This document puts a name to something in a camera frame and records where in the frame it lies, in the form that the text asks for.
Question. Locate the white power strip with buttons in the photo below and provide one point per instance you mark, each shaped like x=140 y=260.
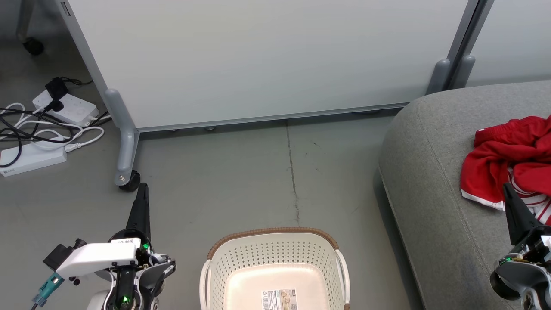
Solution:
x=71 y=107

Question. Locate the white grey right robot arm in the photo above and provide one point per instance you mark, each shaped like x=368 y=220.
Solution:
x=529 y=280

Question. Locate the grey partition post with foot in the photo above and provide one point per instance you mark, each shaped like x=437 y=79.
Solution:
x=452 y=64

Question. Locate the black caster wheel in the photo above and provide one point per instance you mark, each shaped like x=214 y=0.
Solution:
x=131 y=183
x=33 y=46

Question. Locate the grey metal leg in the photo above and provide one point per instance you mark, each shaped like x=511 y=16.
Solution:
x=25 y=17

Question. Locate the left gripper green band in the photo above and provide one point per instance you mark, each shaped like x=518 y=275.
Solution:
x=157 y=269

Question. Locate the printed label sticker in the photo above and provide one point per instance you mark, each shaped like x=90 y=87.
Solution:
x=279 y=300

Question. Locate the black power adapter plug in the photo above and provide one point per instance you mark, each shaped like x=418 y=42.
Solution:
x=57 y=87

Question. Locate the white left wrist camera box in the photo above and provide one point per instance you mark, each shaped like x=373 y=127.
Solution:
x=94 y=258

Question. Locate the grey sofa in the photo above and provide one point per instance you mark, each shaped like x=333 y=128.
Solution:
x=430 y=172

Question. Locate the grey partition leg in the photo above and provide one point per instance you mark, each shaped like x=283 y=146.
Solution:
x=125 y=142

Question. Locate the white partition panel behind sofa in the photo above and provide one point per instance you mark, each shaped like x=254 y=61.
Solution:
x=516 y=38

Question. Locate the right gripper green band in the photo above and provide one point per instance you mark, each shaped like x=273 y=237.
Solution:
x=533 y=247

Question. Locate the long white power strip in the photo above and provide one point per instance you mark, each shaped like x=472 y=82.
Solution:
x=30 y=159

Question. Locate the large white partition panel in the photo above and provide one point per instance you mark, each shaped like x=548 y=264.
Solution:
x=258 y=56

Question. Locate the white perforated laundry basket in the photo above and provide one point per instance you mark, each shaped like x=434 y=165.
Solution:
x=241 y=262

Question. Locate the red and white clothing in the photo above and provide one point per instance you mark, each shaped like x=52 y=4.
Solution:
x=495 y=168

